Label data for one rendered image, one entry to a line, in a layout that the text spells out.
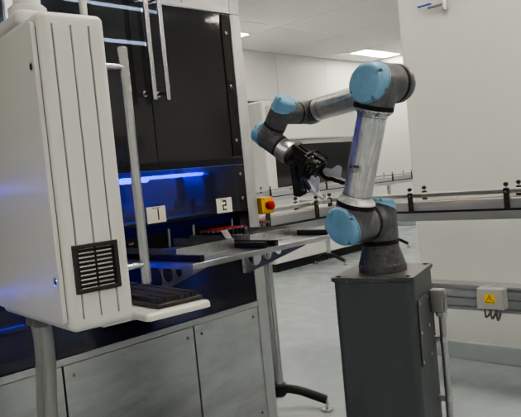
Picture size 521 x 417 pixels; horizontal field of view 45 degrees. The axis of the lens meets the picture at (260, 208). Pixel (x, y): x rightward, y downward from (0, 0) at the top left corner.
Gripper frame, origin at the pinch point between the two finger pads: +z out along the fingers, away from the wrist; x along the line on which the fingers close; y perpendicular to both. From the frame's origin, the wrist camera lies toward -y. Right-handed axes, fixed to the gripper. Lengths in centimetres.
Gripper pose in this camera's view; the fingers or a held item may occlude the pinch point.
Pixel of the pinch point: (336, 193)
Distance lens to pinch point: 204.7
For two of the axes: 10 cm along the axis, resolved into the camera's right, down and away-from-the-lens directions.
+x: 6.2, -3.5, 7.0
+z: 7.4, 5.7, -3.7
